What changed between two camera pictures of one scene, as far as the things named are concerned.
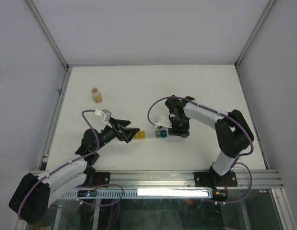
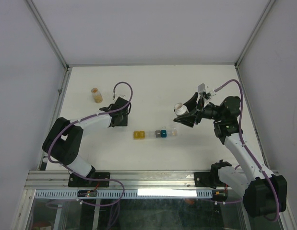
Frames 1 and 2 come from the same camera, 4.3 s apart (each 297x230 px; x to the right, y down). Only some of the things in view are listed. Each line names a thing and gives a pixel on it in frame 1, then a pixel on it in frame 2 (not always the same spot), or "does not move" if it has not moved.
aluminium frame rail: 179,180 does not move
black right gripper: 183,132 → 191,104
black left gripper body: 108,134 → 123,122
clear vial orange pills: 97,95 does not move
